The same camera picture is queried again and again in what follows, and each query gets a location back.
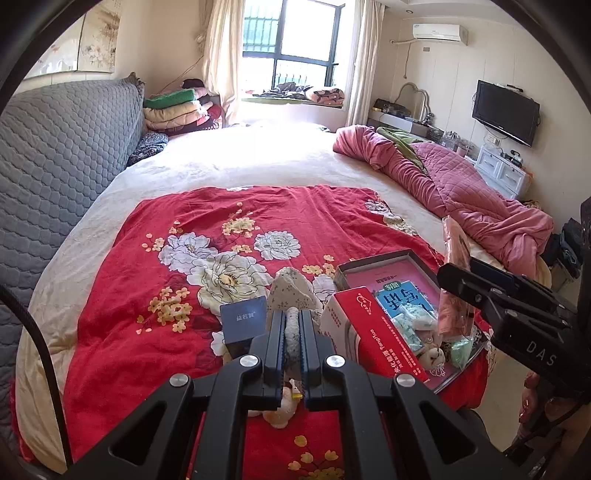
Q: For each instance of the white air conditioner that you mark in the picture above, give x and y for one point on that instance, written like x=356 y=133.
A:
x=438 y=33

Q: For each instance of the window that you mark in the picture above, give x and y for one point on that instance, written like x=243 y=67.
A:
x=295 y=41

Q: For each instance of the red floral blanket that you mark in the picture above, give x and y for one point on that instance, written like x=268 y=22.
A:
x=138 y=369

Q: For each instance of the dark cardboard box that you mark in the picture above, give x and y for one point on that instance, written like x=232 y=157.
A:
x=242 y=327

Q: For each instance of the bed with cream sheet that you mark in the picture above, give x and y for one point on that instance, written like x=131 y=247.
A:
x=277 y=157

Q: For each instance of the dressing table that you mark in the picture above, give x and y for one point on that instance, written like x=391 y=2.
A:
x=411 y=124

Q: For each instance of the cream curtain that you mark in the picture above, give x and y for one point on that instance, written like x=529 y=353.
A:
x=224 y=60
x=364 y=60

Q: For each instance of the vanity mirror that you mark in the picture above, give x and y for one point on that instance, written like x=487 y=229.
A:
x=413 y=99

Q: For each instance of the pink quilt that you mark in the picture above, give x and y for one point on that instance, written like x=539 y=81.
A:
x=461 y=194

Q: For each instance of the red white carton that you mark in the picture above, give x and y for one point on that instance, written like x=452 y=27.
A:
x=369 y=327

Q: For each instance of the stack of folded blankets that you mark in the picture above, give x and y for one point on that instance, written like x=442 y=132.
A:
x=180 y=110

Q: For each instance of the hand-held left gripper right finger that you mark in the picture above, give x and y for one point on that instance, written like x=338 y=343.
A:
x=307 y=344

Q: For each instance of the small plush bear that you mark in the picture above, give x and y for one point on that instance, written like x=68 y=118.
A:
x=434 y=357

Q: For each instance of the white drawer cabinet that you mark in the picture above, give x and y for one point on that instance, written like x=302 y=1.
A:
x=503 y=170

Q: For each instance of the clothes on windowsill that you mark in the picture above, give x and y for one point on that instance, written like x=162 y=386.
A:
x=300 y=92

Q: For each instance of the dark patterned pillow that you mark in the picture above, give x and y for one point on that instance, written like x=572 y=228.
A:
x=147 y=147

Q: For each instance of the beige plush toy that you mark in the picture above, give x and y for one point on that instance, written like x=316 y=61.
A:
x=281 y=410

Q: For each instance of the person's right hand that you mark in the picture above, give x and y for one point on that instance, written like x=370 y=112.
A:
x=572 y=429

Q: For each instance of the dark-rimmed printed box tray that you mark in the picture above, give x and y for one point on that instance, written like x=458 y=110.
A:
x=392 y=277

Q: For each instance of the green cloth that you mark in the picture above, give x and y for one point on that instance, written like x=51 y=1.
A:
x=404 y=143

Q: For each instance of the white plush toy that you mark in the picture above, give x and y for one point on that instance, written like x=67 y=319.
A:
x=291 y=295

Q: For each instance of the green round sponge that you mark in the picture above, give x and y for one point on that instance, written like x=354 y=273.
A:
x=461 y=353

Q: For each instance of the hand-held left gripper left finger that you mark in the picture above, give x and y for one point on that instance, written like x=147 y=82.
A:
x=277 y=344

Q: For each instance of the dark clothes pile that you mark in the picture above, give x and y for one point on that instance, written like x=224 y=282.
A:
x=565 y=254

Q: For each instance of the black television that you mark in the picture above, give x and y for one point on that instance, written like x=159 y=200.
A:
x=505 y=113

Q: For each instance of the floral wall painting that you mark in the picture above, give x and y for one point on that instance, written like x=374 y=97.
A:
x=78 y=41

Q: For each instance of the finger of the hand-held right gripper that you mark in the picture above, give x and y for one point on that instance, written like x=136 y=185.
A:
x=471 y=284

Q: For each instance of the pink cloth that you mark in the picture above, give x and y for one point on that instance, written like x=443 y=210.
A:
x=455 y=277

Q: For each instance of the grey quilted headboard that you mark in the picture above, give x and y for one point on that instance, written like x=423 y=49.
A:
x=55 y=152

